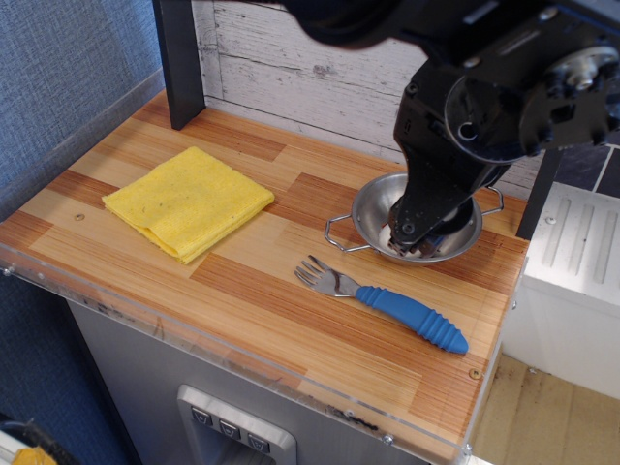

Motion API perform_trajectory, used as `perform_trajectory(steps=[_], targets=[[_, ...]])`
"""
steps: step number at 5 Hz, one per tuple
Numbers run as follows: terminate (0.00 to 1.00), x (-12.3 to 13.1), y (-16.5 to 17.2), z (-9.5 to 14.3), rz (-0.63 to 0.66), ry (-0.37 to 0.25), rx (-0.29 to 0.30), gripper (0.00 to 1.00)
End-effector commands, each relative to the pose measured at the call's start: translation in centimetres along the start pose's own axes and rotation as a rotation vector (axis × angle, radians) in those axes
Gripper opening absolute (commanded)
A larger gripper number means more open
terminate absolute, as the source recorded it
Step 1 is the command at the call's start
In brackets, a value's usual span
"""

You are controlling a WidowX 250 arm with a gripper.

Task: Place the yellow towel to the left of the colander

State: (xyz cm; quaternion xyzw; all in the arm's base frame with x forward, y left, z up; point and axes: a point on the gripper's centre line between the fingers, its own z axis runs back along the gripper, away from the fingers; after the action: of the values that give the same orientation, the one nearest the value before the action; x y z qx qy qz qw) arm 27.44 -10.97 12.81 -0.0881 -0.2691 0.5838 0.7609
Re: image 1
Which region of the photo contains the dark frame post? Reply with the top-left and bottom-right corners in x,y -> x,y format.
516,150 -> 563,240
152,0 -> 205,130

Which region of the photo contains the grey toy fridge cabinet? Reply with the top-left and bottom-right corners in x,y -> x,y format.
70,302 -> 466,464

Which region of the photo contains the yellow object at corner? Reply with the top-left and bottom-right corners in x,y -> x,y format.
11,447 -> 57,465

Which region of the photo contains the clear acrylic edge guard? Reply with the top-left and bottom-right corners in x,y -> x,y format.
1,241 -> 477,464

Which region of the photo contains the white toy sink unit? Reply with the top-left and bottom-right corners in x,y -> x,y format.
502,183 -> 619,398

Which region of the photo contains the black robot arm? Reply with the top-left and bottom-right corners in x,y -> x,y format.
286,1 -> 619,254

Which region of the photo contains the steel colander bowl with handles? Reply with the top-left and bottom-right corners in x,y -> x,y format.
325,171 -> 504,265

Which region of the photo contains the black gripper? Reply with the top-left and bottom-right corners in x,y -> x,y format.
388,62 -> 513,257

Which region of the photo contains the silver dispenser button panel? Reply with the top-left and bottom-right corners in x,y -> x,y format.
177,385 -> 297,464

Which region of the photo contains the dark right frame post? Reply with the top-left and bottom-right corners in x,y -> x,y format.
516,150 -> 563,240

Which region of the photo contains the yellow towel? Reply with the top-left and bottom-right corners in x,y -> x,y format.
102,147 -> 275,264

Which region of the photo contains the dark left frame post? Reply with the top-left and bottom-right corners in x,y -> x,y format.
152,0 -> 205,130

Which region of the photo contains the fork with blue handle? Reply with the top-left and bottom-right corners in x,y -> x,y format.
294,256 -> 469,355

